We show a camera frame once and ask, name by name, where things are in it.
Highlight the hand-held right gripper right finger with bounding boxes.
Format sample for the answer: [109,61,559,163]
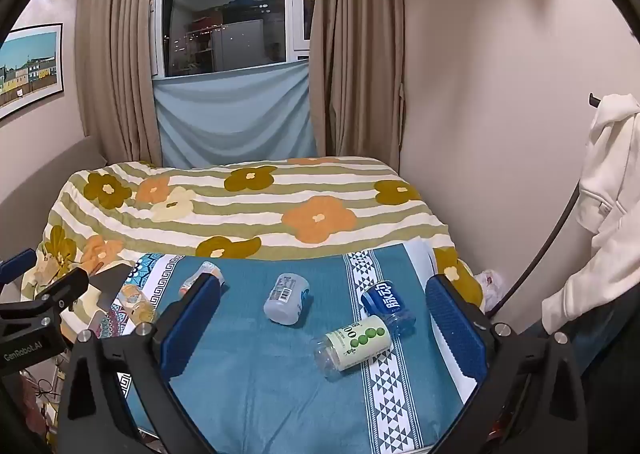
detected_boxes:
[425,274,591,454]

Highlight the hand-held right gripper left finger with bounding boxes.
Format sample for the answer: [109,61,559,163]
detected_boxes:
[55,275,224,454]

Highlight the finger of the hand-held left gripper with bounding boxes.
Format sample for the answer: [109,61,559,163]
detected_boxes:
[0,248,40,302]
[22,266,91,330]

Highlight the white bottle grey label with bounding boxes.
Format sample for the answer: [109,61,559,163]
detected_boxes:
[263,273,311,323]

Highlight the small clear orange-capped bottle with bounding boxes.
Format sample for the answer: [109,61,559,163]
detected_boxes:
[179,261,226,298]

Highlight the white plastic bag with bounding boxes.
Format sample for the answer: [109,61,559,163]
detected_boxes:
[472,270,509,313]

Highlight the orange drink bottle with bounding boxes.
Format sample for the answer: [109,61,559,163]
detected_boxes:
[118,284,159,328]

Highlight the blue label clear bottle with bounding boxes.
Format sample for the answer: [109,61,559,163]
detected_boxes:
[361,280,417,336]

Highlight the green label clear bottle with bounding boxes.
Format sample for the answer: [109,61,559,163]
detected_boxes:
[313,315,392,381]

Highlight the beige bed headboard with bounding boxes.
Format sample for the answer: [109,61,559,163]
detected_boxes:
[0,136,109,222]

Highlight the blue patterned cloth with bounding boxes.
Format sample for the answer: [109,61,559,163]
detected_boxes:
[107,241,482,454]

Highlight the floral striped blanket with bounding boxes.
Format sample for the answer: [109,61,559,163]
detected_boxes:
[20,156,486,316]

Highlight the dark blue pants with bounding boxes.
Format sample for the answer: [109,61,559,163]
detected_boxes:
[520,294,640,387]

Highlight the light blue hanging cloth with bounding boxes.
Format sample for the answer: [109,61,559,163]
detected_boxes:
[152,59,317,169]

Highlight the white hoodie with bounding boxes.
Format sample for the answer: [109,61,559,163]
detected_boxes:
[541,94,640,336]

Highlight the beige curtain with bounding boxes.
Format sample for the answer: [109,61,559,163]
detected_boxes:
[309,0,407,171]
[75,0,169,168]

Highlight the window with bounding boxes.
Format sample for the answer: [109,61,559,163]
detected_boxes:
[155,0,322,81]

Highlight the black curved cable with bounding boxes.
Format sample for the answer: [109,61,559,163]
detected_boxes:
[492,179,582,319]

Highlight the wall poster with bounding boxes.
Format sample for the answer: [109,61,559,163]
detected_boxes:
[0,23,65,121]

